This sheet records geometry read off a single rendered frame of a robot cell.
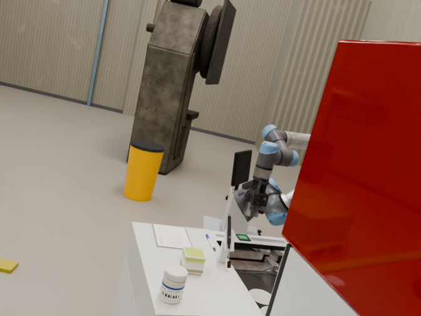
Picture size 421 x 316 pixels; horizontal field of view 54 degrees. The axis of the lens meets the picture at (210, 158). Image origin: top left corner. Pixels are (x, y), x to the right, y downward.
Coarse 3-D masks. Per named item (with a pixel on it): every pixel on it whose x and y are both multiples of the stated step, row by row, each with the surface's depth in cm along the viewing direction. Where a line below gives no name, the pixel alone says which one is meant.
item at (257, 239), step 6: (216, 234) 185; (222, 234) 186; (234, 234) 189; (234, 240) 183; (252, 240) 189; (258, 240) 190; (264, 240) 192; (270, 240) 194; (276, 240) 195; (282, 240) 196
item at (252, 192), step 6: (258, 180) 176; (264, 180) 178; (252, 186) 182; (258, 186) 177; (264, 186) 178; (246, 192) 183; (252, 192) 177; (258, 192) 176; (264, 192) 178; (252, 198) 179; (258, 198) 176; (264, 198) 177; (252, 204) 177; (258, 204) 177; (264, 204) 178
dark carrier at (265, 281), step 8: (240, 272) 168; (248, 272) 170; (248, 280) 163; (256, 280) 165; (264, 280) 167; (272, 280) 168; (248, 288) 157; (256, 288) 159; (264, 288) 160; (272, 288) 161
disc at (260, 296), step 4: (252, 292) 155; (256, 292) 156; (260, 292) 157; (264, 292) 157; (252, 296) 153; (256, 296) 153; (260, 296) 154; (264, 296) 155; (268, 296) 155; (256, 300) 150; (260, 300) 151; (264, 300) 152; (268, 300) 152; (264, 304) 149
